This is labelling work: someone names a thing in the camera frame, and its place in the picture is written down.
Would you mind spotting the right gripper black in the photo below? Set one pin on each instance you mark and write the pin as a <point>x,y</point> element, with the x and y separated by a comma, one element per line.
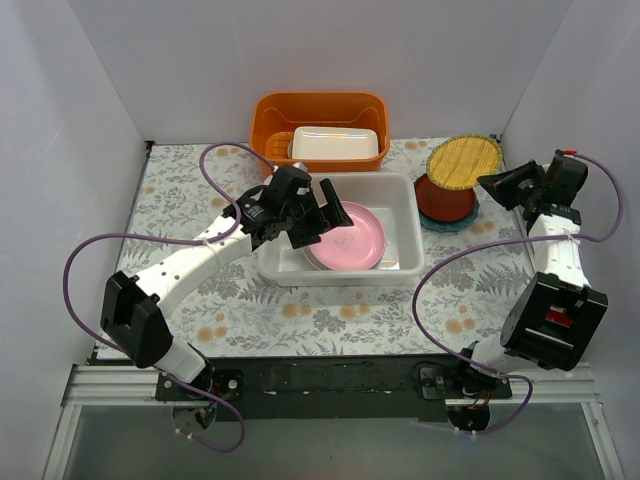
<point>522,181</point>

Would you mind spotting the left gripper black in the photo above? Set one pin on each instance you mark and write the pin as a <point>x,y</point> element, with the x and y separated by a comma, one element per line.
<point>310,220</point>

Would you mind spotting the pink plate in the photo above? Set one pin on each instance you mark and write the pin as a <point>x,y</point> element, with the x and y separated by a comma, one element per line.
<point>359,247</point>

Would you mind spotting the woven bamboo yellow plate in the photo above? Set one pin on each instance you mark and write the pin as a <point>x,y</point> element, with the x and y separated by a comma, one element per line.
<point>458,162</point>

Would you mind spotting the red-brown plate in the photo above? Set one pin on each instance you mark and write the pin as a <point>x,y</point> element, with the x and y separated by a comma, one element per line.
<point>440,204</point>

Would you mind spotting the teal beaded plate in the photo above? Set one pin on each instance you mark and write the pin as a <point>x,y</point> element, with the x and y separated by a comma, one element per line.
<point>449,227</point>

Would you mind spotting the cream yellow plate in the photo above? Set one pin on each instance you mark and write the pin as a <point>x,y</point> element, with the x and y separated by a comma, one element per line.
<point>312,260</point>

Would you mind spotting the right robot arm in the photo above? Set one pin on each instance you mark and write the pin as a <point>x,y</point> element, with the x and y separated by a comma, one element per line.
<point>558,313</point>

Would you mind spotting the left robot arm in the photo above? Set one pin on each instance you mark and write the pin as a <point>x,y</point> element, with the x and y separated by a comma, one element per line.
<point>136,308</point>

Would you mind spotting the white plastic bin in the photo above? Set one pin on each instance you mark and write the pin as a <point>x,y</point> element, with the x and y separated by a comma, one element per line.
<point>391,197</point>

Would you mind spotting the white rectangular dish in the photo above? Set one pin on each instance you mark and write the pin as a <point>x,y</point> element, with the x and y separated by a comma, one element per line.
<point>333,143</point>

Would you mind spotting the orange plastic basket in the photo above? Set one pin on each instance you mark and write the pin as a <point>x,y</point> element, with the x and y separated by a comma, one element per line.
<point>278,114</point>

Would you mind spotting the aluminium frame rail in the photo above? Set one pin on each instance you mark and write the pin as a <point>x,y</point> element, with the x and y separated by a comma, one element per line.
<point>110,386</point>

